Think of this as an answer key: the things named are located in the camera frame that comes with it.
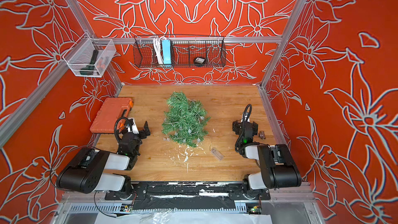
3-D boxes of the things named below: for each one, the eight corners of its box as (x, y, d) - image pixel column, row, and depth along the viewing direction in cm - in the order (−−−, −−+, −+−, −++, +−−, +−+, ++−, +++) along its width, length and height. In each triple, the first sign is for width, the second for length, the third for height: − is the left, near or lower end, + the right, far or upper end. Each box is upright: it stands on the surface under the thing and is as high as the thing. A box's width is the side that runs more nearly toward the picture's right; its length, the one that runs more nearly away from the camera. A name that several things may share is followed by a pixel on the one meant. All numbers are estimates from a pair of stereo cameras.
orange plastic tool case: (93, 134, 95) (88, 130, 90) (109, 103, 111) (105, 97, 107) (122, 134, 95) (119, 130, 90) (133, 102, 111) (131, 97, 107)
